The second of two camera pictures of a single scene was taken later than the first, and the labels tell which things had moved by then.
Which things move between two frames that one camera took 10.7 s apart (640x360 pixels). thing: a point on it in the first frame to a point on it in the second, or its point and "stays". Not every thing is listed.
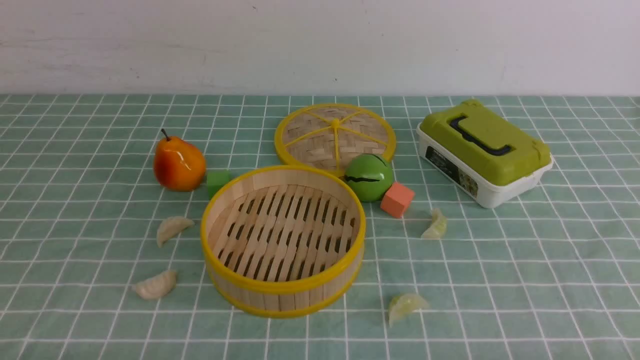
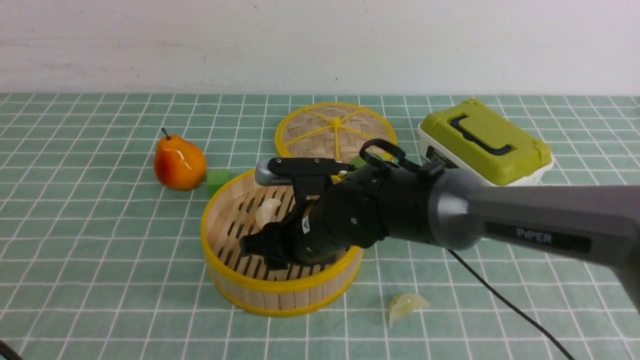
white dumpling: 171,226 to 265,213
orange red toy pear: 178,165 stays
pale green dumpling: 402,304 stays
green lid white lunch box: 488,158 stays
